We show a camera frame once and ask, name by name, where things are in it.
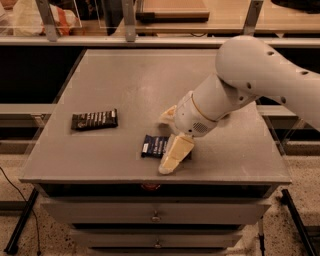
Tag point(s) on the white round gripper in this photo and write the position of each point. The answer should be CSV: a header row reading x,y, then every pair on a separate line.
x,y
190,117

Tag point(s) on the blue rxbar blueberry wrapper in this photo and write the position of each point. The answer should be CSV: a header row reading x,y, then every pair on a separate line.
x,y
154,146

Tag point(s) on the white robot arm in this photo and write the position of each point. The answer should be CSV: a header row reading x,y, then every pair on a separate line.
x,y
246,69

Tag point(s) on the black rxbar chocolate wrapper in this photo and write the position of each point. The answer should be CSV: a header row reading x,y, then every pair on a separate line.
x,y
94,120

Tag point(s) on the grey drawer cabinet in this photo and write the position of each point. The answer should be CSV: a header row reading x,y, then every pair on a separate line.
x,y
237,161

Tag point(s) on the wooden board on shelf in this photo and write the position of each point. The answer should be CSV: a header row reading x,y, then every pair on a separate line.
x,y
150,11

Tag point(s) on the upper grey drawer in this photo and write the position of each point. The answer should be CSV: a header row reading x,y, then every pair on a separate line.
x,y
224,213

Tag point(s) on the grey drawer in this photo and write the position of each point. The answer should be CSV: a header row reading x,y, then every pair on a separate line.
x,y
224,213
157,239

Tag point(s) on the lower grey drawer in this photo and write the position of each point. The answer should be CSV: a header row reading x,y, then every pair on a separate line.
x,y
157,239

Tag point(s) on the white plastic bag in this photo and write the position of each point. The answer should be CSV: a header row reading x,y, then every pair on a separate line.
x,y
27,20

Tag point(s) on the black right floor rail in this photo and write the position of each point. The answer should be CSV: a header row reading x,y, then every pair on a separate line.
x,y
309,235

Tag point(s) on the black floor rail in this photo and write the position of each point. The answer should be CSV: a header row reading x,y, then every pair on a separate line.
x,y
309,235
25,207

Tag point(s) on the metal shelf frame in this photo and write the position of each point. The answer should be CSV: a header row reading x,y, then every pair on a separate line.
x,y
276,25

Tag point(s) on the black left floor rail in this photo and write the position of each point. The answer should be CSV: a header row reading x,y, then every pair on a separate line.
x,y
25,207

